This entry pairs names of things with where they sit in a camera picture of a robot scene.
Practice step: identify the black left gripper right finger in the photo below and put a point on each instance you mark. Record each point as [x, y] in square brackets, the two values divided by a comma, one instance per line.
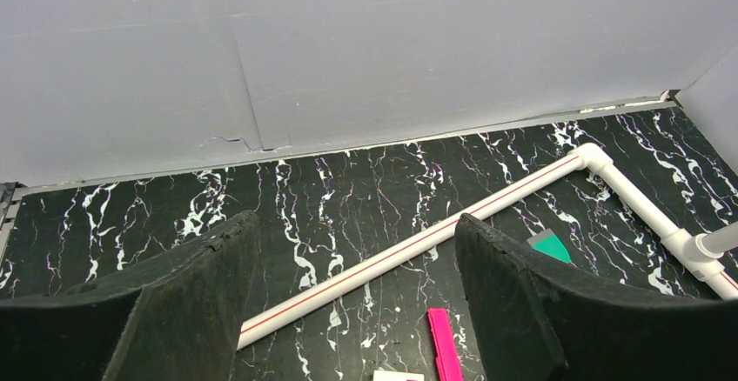
[537, 318]

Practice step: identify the beige small cardboard box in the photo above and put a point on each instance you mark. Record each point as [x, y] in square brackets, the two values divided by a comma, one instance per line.
[385, 375]

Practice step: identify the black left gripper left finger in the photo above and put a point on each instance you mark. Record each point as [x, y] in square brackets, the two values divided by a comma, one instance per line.
[174, 316]

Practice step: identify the green square block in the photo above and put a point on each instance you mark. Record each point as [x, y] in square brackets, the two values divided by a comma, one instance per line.
[546, 242]

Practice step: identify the pink rectangular bar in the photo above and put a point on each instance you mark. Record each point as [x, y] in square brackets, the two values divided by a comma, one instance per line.
[446, 356]

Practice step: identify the white PVC pipe frame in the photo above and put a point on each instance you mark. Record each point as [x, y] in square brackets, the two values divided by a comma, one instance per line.
[700, 254]

